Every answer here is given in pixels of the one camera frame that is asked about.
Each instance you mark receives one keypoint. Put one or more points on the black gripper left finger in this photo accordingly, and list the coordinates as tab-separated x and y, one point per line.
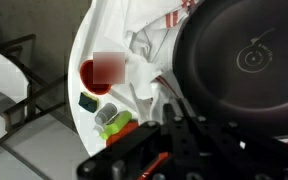
144	153

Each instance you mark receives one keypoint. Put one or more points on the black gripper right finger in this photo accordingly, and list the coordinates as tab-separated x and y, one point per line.
244	150

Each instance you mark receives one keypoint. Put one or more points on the black frying pan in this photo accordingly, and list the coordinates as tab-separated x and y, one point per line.
237	83

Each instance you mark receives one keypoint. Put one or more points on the green squeeze bottle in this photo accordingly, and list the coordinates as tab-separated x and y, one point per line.
117	125

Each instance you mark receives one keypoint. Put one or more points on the white small bottle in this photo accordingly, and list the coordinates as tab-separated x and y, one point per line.
98	129

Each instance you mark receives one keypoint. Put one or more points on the green yellow sponge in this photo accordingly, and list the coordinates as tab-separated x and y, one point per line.
88	102

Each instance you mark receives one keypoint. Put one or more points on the red ceramic mug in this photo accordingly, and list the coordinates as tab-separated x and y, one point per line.
95	88

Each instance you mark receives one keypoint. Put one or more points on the white plastic tray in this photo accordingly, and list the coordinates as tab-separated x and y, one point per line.
110	43

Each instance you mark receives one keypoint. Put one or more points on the white seat wooden chair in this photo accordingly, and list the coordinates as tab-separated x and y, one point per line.
4	76

